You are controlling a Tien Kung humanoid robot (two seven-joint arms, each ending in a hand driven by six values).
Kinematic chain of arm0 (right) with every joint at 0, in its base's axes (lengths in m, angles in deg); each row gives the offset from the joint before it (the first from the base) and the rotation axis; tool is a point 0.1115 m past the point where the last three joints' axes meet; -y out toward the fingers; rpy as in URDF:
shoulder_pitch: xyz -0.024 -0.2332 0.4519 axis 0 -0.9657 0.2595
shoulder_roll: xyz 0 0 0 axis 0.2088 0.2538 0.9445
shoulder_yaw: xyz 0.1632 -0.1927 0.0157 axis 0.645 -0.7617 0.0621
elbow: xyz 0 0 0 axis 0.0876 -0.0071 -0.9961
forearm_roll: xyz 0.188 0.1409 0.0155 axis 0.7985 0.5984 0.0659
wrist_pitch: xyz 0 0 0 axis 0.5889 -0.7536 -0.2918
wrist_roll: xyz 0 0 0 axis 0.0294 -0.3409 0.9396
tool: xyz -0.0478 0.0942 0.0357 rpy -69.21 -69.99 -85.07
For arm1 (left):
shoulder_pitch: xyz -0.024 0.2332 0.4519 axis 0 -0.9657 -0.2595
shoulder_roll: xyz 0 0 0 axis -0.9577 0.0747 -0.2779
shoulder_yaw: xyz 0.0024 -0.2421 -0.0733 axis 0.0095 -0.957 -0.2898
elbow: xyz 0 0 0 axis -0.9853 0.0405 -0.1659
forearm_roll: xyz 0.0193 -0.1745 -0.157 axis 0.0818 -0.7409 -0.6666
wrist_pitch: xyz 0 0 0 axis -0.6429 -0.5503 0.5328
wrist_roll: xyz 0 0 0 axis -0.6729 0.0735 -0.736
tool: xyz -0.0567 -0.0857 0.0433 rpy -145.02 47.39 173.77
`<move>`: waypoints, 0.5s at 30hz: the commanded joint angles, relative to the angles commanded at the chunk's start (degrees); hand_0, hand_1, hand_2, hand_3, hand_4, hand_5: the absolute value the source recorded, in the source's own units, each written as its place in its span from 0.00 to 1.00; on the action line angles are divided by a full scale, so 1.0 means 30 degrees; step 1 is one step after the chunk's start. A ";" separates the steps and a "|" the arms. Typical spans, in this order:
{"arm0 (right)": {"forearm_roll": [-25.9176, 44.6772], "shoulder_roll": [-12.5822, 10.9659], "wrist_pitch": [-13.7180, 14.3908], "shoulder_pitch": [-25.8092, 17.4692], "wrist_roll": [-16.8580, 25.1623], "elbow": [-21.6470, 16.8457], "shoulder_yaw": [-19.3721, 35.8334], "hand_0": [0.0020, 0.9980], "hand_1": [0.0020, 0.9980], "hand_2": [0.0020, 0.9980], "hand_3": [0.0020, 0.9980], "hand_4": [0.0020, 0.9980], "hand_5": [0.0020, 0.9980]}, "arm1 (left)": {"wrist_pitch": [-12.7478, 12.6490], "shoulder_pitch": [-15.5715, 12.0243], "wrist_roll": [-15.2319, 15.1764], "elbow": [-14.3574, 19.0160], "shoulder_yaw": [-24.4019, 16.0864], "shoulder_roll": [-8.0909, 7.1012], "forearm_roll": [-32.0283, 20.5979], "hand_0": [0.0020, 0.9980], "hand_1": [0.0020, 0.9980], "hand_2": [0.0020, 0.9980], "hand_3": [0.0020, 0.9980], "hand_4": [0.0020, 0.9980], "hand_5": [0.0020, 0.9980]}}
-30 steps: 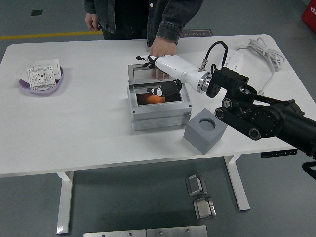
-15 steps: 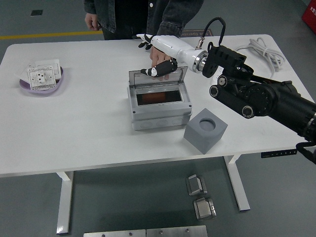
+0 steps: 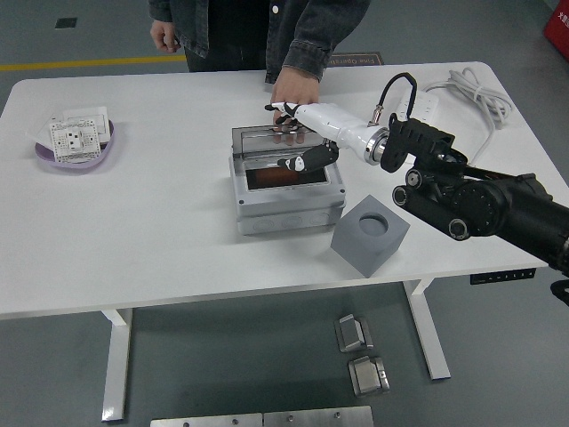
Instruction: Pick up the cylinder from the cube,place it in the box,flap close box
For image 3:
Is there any white power strip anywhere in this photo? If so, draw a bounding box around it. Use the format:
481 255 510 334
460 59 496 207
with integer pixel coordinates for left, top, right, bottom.
397 87 439 122

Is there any person's left hand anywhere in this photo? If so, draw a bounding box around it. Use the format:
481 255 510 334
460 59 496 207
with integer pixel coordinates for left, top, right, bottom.
270 66 322 148

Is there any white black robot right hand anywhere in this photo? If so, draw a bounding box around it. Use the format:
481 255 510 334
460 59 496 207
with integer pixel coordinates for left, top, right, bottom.
264 101 379 173

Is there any person's right hand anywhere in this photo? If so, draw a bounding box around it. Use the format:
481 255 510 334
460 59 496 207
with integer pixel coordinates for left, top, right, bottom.
149 20 180 54

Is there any grey cube with round hole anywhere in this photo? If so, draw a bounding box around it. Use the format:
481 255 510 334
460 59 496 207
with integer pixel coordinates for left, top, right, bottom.
331 194 410 279

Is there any grey electrical box with lid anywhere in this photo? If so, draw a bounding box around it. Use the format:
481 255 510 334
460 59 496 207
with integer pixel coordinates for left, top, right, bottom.
228 124 347 237

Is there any orange cylinder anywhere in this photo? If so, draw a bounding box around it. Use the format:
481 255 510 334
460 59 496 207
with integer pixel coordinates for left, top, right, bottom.
247 166 310 188

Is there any white table leg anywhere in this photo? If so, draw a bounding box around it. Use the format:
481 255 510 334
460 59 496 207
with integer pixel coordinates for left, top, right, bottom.
100 307 133 423
403 280 451 382

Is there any purple bowl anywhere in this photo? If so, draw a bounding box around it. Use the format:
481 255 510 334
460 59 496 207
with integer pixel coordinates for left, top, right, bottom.
34 118 117 171

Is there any red box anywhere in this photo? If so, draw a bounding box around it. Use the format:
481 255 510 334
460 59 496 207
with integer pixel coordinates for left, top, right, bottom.
542 7 569 57

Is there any white power cord with plug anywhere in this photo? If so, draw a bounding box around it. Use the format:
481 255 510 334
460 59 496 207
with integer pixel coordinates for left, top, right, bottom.
421 67 516 166

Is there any person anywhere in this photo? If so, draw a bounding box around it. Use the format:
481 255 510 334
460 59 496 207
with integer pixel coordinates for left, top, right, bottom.
148 0 373 85

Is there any black table control panel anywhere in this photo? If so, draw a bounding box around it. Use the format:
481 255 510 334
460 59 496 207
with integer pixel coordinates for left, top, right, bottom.
469 269 537 285

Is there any white printed socket panel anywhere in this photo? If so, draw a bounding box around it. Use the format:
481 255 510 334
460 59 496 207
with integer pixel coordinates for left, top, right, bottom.
47 118 102 164

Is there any small metal block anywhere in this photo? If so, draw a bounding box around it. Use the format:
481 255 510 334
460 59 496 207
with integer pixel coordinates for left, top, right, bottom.
333 313 374 354
347 355 391 398

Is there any grey metal plate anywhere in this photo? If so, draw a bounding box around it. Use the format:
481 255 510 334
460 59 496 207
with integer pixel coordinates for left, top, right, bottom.
262 405 374 427
149 413 263 427

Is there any white plain switch panel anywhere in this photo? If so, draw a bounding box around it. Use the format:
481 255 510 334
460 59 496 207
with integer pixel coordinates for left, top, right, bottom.
61 105 111 144

